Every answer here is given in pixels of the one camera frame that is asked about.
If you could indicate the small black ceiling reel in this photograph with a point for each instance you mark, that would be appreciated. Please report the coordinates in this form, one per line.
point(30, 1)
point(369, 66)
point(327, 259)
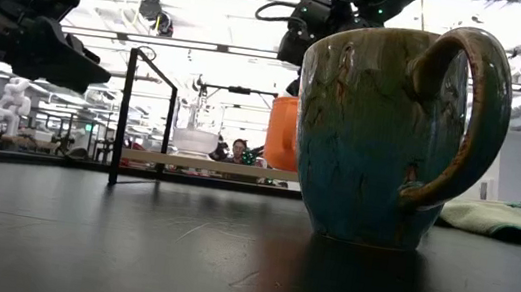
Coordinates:
point(165, 26)

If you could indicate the orange plastic cup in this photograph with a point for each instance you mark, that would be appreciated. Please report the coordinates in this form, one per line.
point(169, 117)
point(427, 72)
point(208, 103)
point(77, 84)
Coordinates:
point(282, 134)

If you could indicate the wooden shelf with black frame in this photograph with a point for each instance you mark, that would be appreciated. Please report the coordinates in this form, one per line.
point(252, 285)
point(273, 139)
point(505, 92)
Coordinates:
point(207, 164)

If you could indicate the brown green glazed ceramic mug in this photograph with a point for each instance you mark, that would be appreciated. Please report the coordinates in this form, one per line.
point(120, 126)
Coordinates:
point(365, 155)

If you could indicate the black table rear rail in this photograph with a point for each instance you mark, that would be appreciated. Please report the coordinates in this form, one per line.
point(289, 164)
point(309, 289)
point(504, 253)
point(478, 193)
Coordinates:
point(36, 161)

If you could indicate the white wall box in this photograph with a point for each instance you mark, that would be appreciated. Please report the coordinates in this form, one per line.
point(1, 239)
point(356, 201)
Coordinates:
point(490, 190)

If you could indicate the black overhead camera bar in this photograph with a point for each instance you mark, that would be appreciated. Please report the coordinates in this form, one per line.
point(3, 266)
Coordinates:
point(240, 90)

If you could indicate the small clear plastic cup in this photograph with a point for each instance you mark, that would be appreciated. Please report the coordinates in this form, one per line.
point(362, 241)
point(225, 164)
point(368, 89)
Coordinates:
point(195, 141)

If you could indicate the light green cloth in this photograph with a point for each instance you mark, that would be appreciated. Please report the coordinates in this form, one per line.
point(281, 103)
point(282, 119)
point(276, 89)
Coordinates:
point(493, 217)

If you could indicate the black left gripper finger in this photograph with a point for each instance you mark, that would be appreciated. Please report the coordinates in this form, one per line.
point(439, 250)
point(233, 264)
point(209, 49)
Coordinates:
point(87, 50)
point(59, 64)

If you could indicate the person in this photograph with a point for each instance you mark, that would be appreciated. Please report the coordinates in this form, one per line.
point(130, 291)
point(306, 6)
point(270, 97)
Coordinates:
point(238, 152)

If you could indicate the small round black reel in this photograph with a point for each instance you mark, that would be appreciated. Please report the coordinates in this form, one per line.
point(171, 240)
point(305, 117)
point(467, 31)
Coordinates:
point(198, 83)

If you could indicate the long ceiling light bar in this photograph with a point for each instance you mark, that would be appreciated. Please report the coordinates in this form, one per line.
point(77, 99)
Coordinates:
point(173, 42)

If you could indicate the white robot figure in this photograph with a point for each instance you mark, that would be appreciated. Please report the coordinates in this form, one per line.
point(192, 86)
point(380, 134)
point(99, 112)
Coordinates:
point(12, 108)

